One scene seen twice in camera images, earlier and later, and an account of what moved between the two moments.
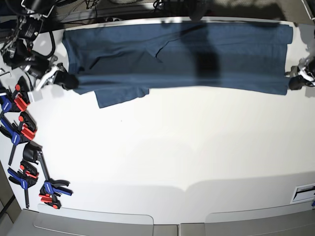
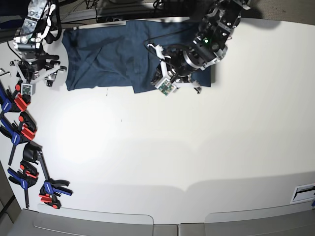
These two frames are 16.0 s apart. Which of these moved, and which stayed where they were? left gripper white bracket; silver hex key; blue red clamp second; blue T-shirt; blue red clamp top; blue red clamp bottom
Moved: left gripper white bracket; blue T-shirt
Stayed: silver hex key; blue red clamp second; blue red clamp bottom; blue red clamp top
